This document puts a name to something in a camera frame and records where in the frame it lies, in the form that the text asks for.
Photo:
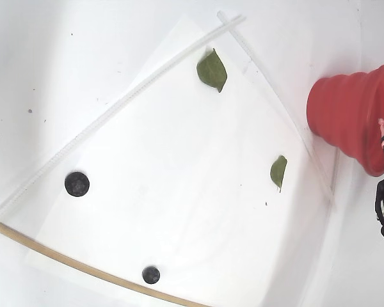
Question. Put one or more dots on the small dark blueberry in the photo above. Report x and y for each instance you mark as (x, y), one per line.
(151, 274)

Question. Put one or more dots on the red collapsible silicone cup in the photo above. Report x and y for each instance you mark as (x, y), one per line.
(339, 112)

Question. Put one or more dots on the small narrow green leaf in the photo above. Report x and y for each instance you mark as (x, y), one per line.
(278, 172)

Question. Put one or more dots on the white paper sheet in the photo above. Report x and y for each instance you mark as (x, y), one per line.
(195, 176)

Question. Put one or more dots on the large green leaf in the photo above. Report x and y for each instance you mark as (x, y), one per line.
(212, 70)

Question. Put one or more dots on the long white ridged rod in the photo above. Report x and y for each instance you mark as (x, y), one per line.
(221, 19)
(230, 24)

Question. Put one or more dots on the large dark blueberry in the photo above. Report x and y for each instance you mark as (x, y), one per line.
(77, 184)

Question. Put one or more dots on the long wooden dowel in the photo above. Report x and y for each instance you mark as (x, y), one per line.
(35, 244)

